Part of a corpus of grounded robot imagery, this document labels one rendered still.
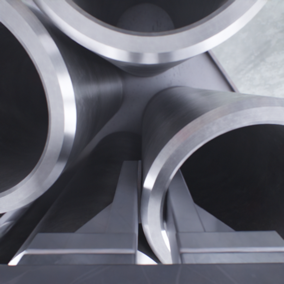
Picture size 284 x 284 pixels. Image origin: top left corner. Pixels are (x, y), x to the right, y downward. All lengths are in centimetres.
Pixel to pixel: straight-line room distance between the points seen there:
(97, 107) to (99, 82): 2
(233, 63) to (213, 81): 30
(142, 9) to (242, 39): 38
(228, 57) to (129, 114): 39
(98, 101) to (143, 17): 25
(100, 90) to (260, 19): 61
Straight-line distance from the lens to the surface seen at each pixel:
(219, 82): 40
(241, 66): 69
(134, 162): 15
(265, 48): 72
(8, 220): 49
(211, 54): 38
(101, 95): 17
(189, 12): 28
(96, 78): 16
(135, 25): 38
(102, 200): 17
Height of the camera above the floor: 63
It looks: 74 degrees down
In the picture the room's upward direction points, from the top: 179 degrees counter-clockwise
